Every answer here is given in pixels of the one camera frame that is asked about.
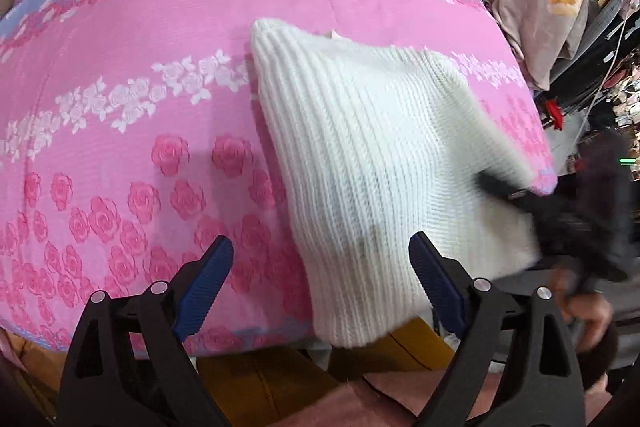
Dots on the white red navy knit sweater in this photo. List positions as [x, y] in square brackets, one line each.
[375, 157]

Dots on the person's right hand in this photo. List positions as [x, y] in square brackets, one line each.
[590, 313]

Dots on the small red item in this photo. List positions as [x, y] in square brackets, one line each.
[555, 113]

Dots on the person's right forearm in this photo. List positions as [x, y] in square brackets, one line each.
[600, 357]

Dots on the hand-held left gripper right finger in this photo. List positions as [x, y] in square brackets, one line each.
[440, 288]

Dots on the pale floral pillow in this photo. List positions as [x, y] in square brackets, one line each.
[550, 7]

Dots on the dusty pink cloth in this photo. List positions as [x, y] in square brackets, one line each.
[395, 399]

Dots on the pink floral bedsheet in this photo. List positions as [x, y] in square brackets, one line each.
[125, 42]

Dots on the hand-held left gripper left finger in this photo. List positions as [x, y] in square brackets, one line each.
[205, 293]

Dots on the mustard yellow cloth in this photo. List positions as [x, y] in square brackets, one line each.
[265, 387]

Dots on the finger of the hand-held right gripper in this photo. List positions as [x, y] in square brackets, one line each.
[500, 187]

